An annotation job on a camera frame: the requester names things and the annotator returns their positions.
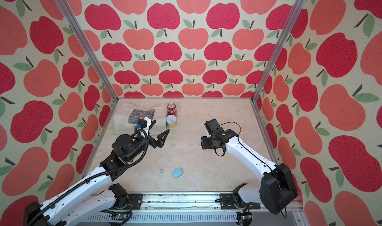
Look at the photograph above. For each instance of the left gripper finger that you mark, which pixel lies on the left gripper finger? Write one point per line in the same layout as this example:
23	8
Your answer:
161	138
152	126

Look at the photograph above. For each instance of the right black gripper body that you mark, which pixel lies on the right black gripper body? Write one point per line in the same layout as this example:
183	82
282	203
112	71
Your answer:
208	142

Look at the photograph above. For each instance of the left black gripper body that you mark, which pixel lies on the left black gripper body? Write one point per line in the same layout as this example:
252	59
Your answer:
152	141

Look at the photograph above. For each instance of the blue earbud charging case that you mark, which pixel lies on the blue earbud charging case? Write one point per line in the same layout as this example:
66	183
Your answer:
177	172

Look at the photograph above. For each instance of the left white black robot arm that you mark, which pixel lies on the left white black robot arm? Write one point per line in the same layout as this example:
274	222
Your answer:
96	193

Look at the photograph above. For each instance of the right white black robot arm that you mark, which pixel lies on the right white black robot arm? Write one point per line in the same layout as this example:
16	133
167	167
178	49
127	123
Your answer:
277	188

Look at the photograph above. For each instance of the yellow tin can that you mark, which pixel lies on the yellow tin can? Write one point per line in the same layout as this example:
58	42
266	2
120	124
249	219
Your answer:
171	120

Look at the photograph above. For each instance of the red cola can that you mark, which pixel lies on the red cola can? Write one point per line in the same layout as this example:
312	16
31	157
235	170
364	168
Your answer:
172	109

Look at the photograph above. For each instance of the beige Monet tote bag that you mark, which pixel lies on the beige Monet tote bag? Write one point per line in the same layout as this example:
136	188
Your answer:
126	117

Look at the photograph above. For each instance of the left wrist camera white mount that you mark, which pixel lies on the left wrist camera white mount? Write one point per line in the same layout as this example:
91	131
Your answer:
144	124

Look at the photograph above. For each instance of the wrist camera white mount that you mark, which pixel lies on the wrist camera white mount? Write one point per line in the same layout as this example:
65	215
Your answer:
213	127
144	124

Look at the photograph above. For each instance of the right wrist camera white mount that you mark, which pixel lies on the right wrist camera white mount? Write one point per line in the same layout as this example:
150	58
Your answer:
213	127

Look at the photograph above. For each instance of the left aluminium frame post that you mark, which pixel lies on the left aluminium frame post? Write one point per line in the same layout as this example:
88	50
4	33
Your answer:
67	12

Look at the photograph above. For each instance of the aluminium frame post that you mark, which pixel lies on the aluminium frame post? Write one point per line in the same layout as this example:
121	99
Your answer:
67	12
285	33

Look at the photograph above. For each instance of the right aluminium frame post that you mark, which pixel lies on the right aluminium frame post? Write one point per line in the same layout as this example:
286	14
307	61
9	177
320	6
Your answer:
285	33

